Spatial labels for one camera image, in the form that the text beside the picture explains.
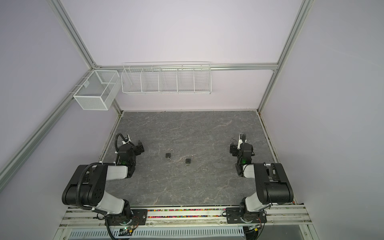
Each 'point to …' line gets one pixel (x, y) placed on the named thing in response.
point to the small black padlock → (168, 155)
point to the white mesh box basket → (95, 92)
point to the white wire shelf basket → (185, 78)
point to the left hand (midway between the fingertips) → (133, 143)
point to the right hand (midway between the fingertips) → (241, 144)
